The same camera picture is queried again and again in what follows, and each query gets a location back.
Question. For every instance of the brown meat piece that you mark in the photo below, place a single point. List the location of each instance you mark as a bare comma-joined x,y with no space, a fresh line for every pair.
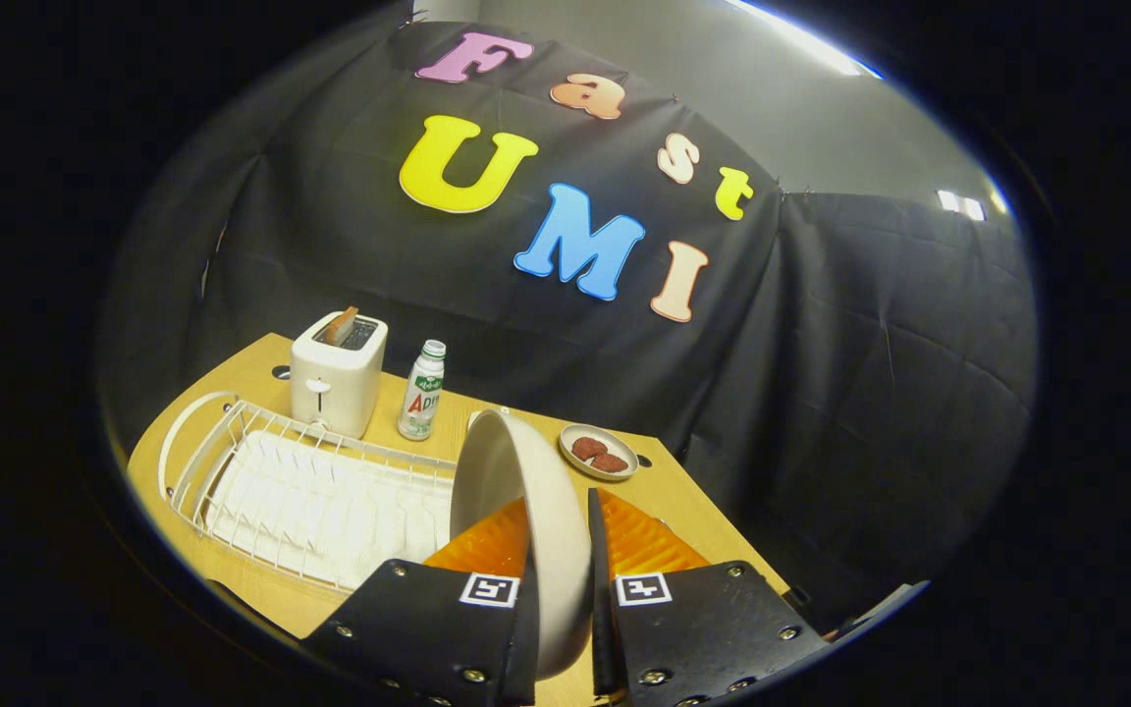
587,449
611,462

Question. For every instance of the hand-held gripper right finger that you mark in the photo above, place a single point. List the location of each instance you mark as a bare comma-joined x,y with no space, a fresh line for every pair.
601,628

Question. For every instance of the white bottle green label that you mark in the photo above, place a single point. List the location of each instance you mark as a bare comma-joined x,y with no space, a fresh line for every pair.
420,398

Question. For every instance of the small plate with meat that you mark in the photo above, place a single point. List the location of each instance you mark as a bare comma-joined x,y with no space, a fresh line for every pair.
626,471

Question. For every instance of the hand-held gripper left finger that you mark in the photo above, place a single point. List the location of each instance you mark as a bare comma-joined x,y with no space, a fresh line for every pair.
428,628

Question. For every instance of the white toaster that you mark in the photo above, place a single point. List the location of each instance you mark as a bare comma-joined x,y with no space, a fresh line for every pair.
340,383

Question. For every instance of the black backdrop cloth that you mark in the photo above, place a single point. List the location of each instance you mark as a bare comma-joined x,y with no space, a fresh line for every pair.
821,393

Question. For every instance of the beige plate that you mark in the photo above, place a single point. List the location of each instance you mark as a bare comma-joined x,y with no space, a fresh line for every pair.
546,530

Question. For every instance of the toast slice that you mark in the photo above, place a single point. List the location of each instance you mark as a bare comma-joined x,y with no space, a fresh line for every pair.
340,326

